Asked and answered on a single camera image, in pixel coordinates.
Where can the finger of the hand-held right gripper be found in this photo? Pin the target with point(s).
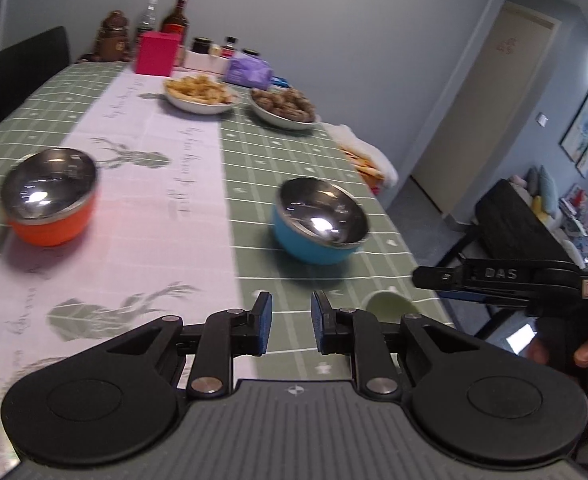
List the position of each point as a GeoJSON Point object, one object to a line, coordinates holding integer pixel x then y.
{"type": "Point", "coordinates": [488, 299]}
{"type": "Point", "coordinates": [448, 276]}

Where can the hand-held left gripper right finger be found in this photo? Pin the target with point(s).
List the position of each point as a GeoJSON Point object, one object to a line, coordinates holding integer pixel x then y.
{"type": "Point", "coordinates": [320, 322]}

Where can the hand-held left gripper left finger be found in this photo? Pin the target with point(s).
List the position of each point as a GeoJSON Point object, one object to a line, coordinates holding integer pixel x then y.
{"type": "Point", "coordinates": [262, 325]}

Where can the blue steel-lined bowl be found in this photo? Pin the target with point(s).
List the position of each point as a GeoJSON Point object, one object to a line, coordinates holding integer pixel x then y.
{"type": "Point", "coordinates": [304, 245]}

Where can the orange steel-lined bowl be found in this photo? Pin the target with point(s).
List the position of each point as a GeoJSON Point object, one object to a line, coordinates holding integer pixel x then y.
{"type": "Point", "coordinates": [49, 225]}

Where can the sofa with cushions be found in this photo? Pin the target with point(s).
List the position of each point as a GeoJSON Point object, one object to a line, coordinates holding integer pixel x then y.
{"type": "Point", "coordinates": [548, 190]}

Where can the orange patterned cloth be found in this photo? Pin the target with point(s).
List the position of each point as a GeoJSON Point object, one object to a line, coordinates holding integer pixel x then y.
{"type": "Point", "coordinates": [366, 167]}

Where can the white plastic bag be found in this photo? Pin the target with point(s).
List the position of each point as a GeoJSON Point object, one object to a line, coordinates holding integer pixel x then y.
{"type": "Point", "coordinates": [368, 147]}

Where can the cream door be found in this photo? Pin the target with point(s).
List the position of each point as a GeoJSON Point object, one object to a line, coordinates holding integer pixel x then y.
{"type": "Point", "coordinates": [488, 110]}

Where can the white printed table runner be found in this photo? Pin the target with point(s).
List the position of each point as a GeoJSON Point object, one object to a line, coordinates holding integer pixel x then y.
{"type": "Point", "coordinates": [164, 185]}

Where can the white bowl of taro roots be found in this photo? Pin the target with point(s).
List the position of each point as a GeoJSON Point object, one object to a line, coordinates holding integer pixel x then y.
{"type": "Point", "coordinates": [284, 107]}

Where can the white bowl of fries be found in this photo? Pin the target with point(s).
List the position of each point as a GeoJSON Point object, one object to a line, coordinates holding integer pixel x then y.
{"type": "Point", "coordinates": [201, 95]}

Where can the purple tissue pack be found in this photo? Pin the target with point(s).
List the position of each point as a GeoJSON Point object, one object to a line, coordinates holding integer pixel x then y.
{"type": "Point", "coordinates": [248, 71]}

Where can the white flat box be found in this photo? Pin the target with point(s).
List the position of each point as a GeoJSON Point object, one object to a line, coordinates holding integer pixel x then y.
{"type": "Point", "coordinates": [204, 62]}

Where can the black-lidded jar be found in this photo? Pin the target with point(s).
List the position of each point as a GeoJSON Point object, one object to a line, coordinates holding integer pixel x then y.
{"type": "Point", "coordinates": [250, 52]}

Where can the small red-label bottle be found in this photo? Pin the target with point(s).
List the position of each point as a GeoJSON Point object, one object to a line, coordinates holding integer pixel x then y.
{"type": "Point", "coordinates": [229, 47]}

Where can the dark glass jar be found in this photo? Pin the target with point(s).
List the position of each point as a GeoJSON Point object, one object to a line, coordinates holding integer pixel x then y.
{"type": "Point", "coordinates": [201, 46]}

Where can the pink box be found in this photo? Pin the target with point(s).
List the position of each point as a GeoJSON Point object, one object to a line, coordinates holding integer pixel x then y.
{"type": "Point", "coordinates": [156, 55]}

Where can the dark liquor bottle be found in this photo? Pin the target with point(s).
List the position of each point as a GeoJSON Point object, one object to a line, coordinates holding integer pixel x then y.
{"type": "Point", "coordinates": [179, 17]}

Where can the brown bear-shaped bottle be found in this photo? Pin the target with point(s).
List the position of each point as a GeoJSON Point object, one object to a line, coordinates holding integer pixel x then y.
{"type": "Point", "coordinates": [113, 40]}

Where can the clear plastic water bottle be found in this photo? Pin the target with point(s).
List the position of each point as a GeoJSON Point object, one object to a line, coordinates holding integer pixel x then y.
{"type": "Point", "coordinates": [146, 20]}

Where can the black padded chair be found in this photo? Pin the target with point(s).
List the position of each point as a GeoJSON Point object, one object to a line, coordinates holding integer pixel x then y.
{"type": "Point", "coordinates": [29, 70]}

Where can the black metal-frame chair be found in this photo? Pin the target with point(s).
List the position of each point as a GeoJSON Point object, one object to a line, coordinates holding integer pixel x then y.
{"type": "Point", "coordinates": [518, 220]}

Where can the wall light switch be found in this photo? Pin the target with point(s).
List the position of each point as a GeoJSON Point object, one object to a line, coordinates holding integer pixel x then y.
{"type": "Point", "coordinates": [542, 119]}

